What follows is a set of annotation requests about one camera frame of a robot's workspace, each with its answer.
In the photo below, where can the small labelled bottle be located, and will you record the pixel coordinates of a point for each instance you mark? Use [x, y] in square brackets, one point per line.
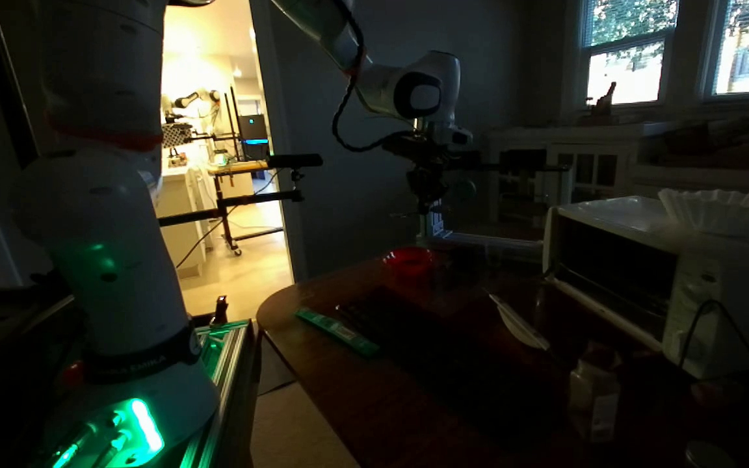
[595, 398]

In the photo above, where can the wooden cart with black legs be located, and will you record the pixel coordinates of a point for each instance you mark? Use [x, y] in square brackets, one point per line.
[241, 186]

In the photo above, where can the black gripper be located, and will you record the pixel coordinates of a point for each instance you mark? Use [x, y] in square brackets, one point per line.
[428, 177]

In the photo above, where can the white plastic spoon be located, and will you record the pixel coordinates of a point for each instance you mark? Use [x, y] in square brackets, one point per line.
[520, 327]

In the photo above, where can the white toaster oven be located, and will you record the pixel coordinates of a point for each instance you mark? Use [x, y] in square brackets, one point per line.
[721, 287]

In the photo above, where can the white paper coffee filter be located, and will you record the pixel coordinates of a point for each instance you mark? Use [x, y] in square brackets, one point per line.
[721, 211]

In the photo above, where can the aluminium extrusion frame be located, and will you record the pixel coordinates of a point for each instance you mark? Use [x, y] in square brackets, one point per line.
[496, 240]

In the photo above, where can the aluminium robot mounting base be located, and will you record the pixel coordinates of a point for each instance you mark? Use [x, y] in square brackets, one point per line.
[231, 366]

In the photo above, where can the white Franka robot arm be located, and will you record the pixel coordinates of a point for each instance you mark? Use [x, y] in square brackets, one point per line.
[106, 225]

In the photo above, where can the white glass door cabinet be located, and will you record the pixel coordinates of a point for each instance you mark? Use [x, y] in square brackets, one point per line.
[585, 173]

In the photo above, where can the red bowl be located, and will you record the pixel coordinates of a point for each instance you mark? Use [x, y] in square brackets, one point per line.
[409, 261]

